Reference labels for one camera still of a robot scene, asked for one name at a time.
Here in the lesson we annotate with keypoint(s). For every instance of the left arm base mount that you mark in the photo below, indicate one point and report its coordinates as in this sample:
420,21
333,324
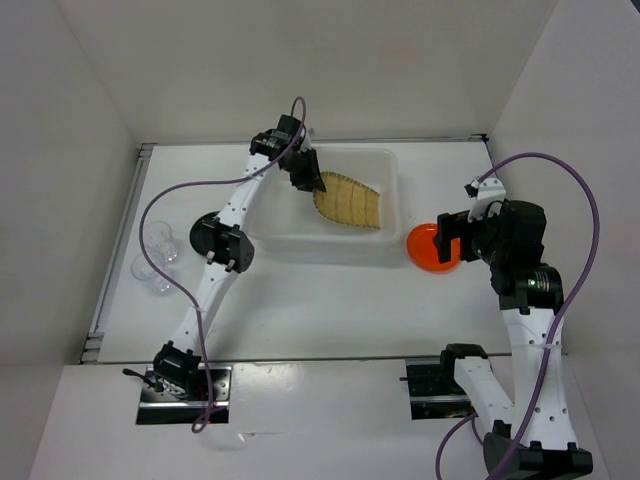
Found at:
162,404

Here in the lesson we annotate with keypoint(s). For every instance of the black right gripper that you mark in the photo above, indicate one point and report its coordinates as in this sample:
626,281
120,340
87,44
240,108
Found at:
454,225

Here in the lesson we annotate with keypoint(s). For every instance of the black round plate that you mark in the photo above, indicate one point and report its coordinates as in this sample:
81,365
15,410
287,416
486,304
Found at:
202,235

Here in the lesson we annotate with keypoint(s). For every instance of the clear plastic bin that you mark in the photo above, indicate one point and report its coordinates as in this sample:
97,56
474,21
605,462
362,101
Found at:
287,225

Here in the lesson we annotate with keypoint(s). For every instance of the orange plastic plate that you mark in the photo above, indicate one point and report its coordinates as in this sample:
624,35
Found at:
423,253

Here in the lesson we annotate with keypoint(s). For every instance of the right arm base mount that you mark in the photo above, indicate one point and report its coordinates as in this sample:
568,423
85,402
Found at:
431,396

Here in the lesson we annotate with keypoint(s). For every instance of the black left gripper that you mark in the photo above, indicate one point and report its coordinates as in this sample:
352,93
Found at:
312,179

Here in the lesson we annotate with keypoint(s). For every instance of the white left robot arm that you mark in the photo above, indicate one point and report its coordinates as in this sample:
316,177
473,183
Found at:
220,238

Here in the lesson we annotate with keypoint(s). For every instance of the clear faceted plastic cup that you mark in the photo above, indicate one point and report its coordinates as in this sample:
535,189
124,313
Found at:
145,273

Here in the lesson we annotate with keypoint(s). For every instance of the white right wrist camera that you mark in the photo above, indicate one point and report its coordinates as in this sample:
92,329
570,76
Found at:
488,196

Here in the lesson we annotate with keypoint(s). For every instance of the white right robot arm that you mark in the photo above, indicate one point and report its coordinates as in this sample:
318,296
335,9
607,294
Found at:
528,435

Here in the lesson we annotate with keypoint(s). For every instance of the woven bamboo tray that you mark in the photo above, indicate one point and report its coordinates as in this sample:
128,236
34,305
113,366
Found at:
348,202

